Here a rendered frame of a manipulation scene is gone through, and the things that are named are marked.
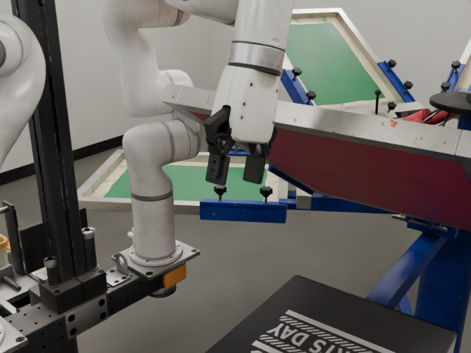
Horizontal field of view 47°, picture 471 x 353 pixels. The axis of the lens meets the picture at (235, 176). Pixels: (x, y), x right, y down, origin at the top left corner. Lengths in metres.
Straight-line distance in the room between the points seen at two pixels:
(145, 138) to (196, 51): 5.51
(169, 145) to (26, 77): 0.38
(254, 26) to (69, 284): 0.66
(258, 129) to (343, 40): 2.35
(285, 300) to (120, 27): 0.80
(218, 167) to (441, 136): 0.32
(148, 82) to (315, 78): 1.68
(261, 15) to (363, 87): 2.11
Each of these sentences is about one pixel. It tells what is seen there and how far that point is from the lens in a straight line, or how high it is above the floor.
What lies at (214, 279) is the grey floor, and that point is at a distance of 3.32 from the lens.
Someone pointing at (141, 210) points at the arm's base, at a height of 1.27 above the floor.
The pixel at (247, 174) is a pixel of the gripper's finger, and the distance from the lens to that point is 0.80.
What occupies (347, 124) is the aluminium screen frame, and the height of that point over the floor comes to 1.54.
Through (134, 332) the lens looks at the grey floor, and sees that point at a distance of 2.95.
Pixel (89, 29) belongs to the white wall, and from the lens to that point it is 5.47.
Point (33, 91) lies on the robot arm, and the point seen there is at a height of 1.59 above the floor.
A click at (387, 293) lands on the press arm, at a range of 1.59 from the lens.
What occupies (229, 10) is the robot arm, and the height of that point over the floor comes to 1.71.
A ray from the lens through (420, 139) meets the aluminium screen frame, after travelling 0.81.
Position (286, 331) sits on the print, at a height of 0.95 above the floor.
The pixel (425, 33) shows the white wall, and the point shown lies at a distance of 5.60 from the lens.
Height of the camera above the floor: 1.76
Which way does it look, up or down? 21 degrees down
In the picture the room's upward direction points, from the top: straight up
